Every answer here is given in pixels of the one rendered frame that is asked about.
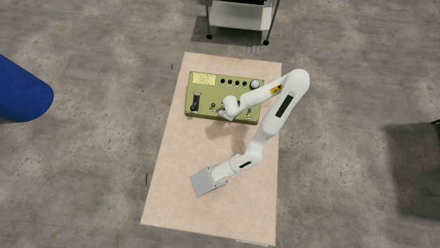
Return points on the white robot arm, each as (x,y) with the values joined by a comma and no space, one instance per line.
(291,88)

